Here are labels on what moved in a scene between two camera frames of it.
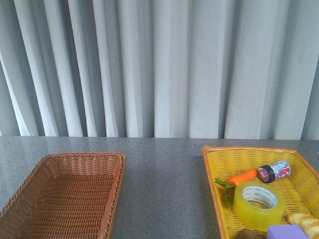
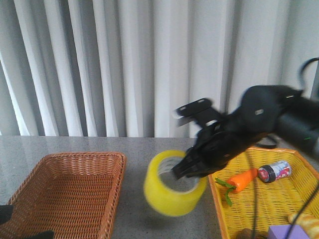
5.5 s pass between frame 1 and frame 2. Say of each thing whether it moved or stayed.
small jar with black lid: stayed
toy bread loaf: stayed
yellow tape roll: moved
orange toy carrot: stayed
